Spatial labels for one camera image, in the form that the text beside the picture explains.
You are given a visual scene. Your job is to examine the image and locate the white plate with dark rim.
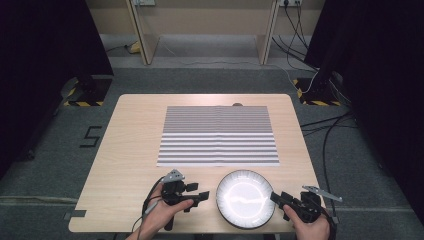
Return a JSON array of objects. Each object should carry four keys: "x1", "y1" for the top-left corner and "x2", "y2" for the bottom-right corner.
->
[{"x1": 215, "y1": 169, "x2": 277, "y2": 231}]

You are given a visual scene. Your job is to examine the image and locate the person's right hand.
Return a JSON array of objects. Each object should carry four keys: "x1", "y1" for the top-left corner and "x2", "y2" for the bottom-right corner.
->
[{"x1": 283, "y1": 204, "x2": 331, "y2": 240}]

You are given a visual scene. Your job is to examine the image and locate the right hand-held gripper cable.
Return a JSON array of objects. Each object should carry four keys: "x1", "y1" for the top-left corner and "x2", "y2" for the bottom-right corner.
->
[{"x1": 311, "y1": 194, "x2": 338, "y2": 240}]

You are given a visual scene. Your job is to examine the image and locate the black curtain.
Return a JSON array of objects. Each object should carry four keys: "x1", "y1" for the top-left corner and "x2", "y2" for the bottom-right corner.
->
[
  {"x1": 0, "y1": 0, "x2": 115, "y2": 179},
  {"x1": 303, "y1": 0, "x2": 424, "y2": 229}
]

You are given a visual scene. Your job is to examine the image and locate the grey striped mat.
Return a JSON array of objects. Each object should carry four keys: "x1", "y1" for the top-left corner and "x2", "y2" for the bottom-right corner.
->
[{"x1": 156, "y1": 105, "x2": 281, "y2": 168}]

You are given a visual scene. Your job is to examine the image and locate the hand-held gripper cable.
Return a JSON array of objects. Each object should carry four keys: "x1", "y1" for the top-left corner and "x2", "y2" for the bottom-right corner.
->
[
  {"x1": 311, "y1": 194, "x2": 338, "y2": 240},
  {"x1": 131, "y1": 177, "x2": 168, "y2": 240}
]

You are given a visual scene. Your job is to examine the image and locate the left hand-held gripper cable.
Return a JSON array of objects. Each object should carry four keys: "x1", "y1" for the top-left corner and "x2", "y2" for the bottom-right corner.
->
[{"x1": 131, "y1": 177, "x2": 168, "y2": 240}]

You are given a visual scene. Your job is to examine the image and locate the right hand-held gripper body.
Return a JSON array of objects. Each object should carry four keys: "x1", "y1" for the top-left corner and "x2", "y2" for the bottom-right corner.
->
[{"x1": 282, "y1": 185, "x2": 343, "y2": 224}]

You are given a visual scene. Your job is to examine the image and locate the stand base with hazard tape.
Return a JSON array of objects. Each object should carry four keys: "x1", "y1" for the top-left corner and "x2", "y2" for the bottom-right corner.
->
[
  {"x1": 62, "y1": 75, "x2": 114, "y2": 108},
  {"x1": 292, "y1": 77, "x2": 344, "y2": 107}
]

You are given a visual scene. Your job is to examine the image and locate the white floor cable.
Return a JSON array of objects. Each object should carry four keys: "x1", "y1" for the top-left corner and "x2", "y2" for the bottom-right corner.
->
[{"x1": 159, "y1": 33, "x2": 322, "y2": 95}]

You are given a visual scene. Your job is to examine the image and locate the yellow floor object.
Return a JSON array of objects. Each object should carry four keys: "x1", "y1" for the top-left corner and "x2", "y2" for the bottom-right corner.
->
[{"x1": 127, "y1": 40, "x2": 142, "y2": 55}]

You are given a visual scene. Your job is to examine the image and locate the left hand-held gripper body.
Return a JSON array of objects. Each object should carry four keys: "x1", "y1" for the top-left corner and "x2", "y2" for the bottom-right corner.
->
[{"x1": 161, "y1": 169, "x2": 201, "y2": 232}]

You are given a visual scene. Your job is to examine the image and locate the person's left hand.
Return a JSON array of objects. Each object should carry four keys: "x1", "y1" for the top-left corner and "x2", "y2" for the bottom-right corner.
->
[{"x1": 141, "y1": 183, "x2": 195, "y2": 236}]

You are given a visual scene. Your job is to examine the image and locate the black floor cable bundle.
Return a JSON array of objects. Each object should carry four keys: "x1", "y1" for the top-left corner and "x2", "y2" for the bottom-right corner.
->
[{"x1": 299, "y1": 111, "x2": 355, "y2": 214}]

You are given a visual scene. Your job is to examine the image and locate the light wooden desk frame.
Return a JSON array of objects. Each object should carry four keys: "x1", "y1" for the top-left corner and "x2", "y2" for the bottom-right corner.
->
[{"x1": 125, "y1": 0, "x2": 282, "y2": 66}]

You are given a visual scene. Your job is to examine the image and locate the black wall socket cables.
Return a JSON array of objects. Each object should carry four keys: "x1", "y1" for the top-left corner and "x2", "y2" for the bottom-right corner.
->
[{"x1": 271, "y1": 2, "x2": 319, "y2": 72}]

